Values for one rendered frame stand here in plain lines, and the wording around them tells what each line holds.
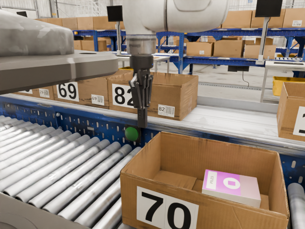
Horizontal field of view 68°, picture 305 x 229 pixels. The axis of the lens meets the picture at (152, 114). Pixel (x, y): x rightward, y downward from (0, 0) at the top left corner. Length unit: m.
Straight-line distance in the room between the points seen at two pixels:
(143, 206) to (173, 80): 0.84
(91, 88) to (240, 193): 0.87
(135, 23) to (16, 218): 0.54
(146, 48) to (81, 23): 6.68
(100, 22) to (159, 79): 5.64
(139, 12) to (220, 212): 0.54
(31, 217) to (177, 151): 0.64
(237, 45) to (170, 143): 4.48
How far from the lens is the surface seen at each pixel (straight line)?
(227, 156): 0.82
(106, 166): 0.99
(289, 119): 0.97
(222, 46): 5.28
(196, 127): 0.97
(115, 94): 1.16
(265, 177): 0.84
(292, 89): 1.24
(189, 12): 0.65
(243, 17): 5.49
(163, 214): 0.63
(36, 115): 1.60
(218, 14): 0.66
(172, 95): 1.02
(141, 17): 0.67
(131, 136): 1.09
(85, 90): 1.28
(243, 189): 0.76
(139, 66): 0.69
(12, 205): 0.32
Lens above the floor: 1.26
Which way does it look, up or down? 19 degrees down
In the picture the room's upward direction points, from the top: straight up
